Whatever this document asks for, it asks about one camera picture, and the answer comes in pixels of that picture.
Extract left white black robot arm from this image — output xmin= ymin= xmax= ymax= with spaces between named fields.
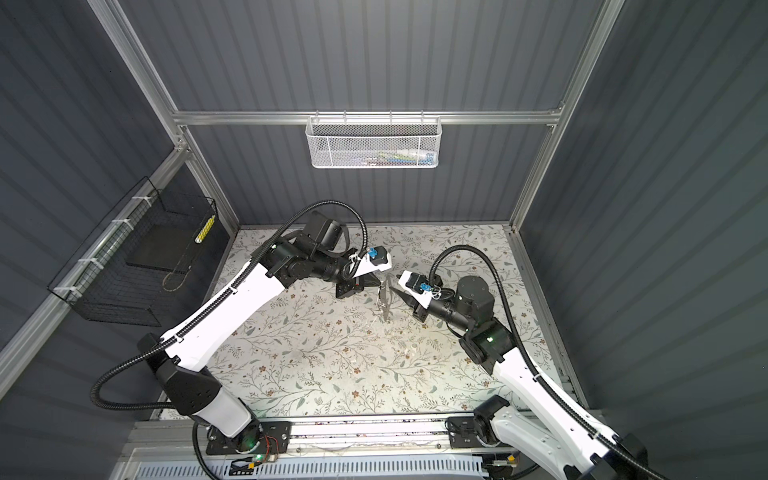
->
xmin=147 ymin=211 xmax=392 ymax=449

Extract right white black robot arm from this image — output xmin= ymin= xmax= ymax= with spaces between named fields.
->
xmin=396 ymin=271 xmax=648 ymax=479

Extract floral table mat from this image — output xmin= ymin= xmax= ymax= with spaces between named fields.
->
xmin=208 ymin=224 xmax=561 ymax=417

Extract pens in white basket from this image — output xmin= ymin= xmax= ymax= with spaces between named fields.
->
xmin=352 ymin=149 xmax=438 ymax=167

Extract yellow marker in basket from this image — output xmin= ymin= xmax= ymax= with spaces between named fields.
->
xmin=194 ymin=214 xmax=217 ymax=244

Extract black pad in basket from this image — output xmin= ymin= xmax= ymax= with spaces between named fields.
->
xmin=126 ymin=225 xmax=202 ymax=273

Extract white wire mesh basket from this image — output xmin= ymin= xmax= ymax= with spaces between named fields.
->
xmin=305 ymin=113 xmax=443 ymax=170

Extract right black corrugated cable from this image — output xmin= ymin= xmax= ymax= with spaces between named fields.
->
xmin=428 ymin=243 xmax=673 ymax=480

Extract black corrugated cable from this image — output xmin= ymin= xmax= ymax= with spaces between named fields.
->
xmin=89 ymin=199 xmax=370 ymax=480
xmin=428 ymin=243 xmax=673 ymax=480

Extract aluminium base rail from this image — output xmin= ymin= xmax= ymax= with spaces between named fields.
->
xmin=119 ymin=412 xmax=519 ymax=461

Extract white ventilated cable duct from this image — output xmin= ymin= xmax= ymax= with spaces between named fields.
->
xmin=131 ymin=455 xmax=490 ymax=480

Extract left black corrugated cable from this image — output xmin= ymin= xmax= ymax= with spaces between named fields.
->
xmin=89 ymin=199 xmax=370 ymax=480

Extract black wire basket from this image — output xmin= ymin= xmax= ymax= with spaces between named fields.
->
xmin=48 ymin=169 xmax=230 ymax=327

